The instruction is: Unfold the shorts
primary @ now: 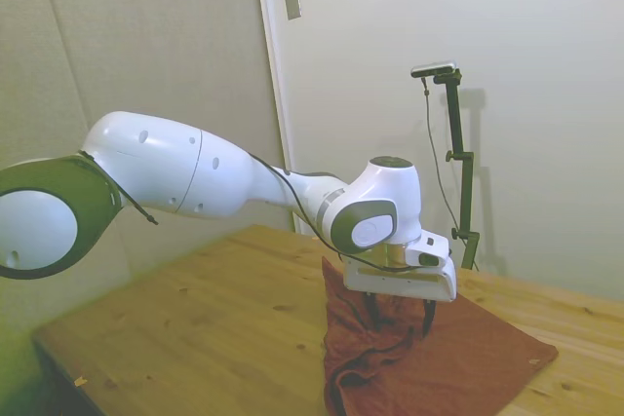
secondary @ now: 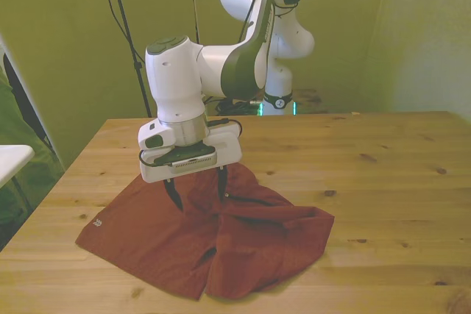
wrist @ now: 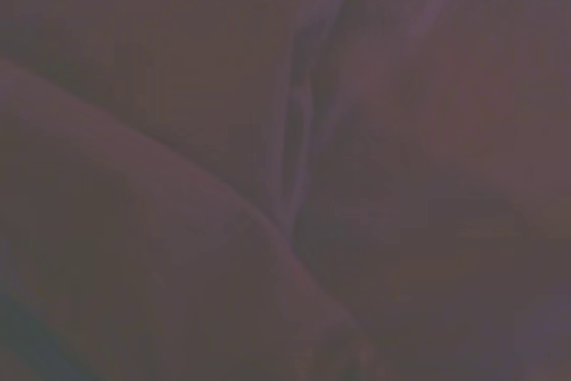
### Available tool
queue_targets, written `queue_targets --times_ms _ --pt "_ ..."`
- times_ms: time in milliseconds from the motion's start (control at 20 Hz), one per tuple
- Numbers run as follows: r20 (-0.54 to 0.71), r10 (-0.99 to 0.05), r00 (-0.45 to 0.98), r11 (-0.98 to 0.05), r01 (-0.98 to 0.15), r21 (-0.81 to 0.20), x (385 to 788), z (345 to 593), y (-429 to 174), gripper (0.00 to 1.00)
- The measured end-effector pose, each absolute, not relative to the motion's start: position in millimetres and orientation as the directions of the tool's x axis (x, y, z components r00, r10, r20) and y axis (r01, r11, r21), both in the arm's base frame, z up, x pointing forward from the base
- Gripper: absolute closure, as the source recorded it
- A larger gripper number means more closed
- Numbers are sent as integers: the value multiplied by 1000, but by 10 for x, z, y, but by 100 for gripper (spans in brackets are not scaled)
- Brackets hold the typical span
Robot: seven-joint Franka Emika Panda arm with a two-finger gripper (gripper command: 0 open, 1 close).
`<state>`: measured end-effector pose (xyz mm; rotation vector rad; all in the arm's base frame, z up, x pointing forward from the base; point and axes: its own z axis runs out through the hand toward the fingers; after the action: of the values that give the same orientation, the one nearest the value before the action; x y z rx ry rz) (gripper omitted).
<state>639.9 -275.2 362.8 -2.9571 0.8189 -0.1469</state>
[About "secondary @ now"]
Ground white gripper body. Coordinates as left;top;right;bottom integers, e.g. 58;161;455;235
138;118;243;185

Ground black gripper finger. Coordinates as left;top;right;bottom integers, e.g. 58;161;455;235
164;178;184;214
216;166;228;201

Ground dark red shorts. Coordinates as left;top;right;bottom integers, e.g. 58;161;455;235
75;163;336;302

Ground black tripod stand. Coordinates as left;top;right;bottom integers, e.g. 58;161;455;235
93;0;154;118

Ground white side table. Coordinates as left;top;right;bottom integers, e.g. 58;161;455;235
0;143;36;212

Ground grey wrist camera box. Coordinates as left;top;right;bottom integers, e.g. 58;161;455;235
153;144;216;176

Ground black cable bundle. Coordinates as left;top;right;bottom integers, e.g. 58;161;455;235
204;96;264;117

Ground thin black tripod cable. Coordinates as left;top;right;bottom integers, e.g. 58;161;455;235
94;0;146;64

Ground black chair frame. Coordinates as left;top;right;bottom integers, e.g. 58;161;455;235
2;51;57;157

